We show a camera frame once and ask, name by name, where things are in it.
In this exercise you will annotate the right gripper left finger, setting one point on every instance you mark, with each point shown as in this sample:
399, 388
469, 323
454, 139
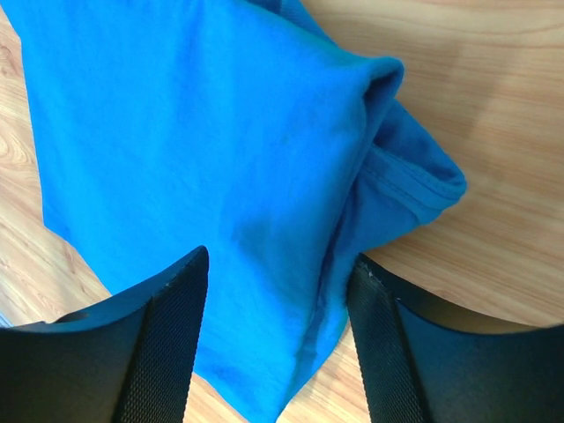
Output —
128, 358

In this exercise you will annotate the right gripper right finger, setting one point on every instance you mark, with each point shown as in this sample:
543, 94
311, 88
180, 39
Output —
425, 359

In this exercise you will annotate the blue t-shirt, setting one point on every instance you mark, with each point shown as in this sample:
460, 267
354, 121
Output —
241, 126

